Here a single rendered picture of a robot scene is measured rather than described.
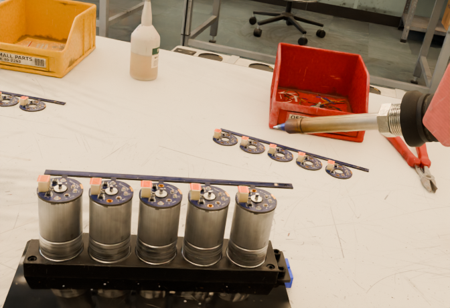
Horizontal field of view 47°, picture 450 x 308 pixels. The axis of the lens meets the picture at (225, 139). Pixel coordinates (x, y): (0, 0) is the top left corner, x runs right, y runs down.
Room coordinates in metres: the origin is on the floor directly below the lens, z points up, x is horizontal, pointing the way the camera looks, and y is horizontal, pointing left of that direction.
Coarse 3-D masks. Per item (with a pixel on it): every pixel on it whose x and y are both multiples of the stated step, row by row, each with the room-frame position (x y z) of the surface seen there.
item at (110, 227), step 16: (112, 192) 0.24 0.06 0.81; (96, 208) 0.23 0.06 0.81; (112, 208) 0.23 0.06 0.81; (128, 208) 0.24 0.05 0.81; (96, 224) 0.23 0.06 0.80; (112, 224) 0.23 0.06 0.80; (128, 224) 0.24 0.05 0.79; (96, 240) 0.23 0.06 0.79; (112, 240) 0.23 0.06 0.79; (128, 240) 0.24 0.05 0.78; (96, 256) 0.23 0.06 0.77; (112, 256) 0.23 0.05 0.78
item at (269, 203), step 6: (252, 192) 0.26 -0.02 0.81; (258, 192) 0.26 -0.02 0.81; (264, 192) 0.26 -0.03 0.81; (264, 198) 0.26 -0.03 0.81; (270, 198) 0.26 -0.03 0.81; (240, 204) 0.25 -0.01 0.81; (246, 204) 0.25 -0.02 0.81; (252, 204) 0.25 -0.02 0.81; (258, 204) 0.25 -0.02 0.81; (264, 204) 0.25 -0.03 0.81; (270, 204) 0.25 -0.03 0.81; (276, 204) 0.25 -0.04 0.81; (246, 210) 0.24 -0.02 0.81; (252, 210) 0.24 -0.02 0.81; (258, 210) 0.24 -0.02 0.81; (264, 210) 0.25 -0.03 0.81; (270, 210) 0.25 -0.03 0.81
